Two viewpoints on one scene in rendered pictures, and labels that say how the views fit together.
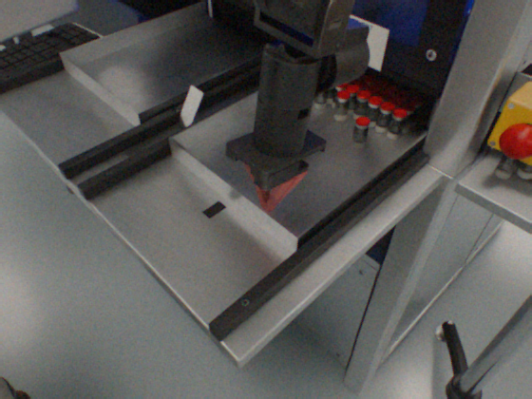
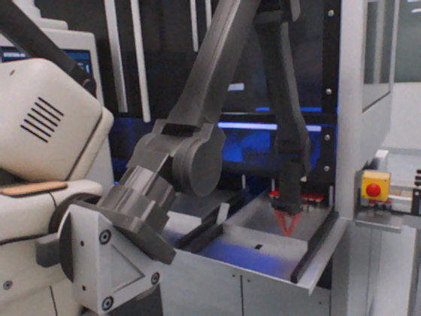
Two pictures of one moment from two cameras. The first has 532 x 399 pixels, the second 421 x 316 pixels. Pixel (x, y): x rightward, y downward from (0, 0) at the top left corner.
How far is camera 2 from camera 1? 0.54 m
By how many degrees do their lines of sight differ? 34
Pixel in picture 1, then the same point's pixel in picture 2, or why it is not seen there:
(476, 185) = (363, 220)
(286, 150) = (296, 199)
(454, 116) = (343, 190)
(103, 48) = not seen: hidden behind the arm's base
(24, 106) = not seen: hidden behind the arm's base
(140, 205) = (222, 251)
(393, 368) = not seen: outside the picture
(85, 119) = (168, 229)
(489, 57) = (349, 163)
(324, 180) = (300, 229)
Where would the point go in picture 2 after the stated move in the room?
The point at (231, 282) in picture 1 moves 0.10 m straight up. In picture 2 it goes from (286, 266) to (286, 229)
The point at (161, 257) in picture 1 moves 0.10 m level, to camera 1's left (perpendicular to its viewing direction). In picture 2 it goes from (248, 265) to (210, 272)
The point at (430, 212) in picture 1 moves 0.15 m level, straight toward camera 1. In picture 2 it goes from (348, 241) to (352, 267)
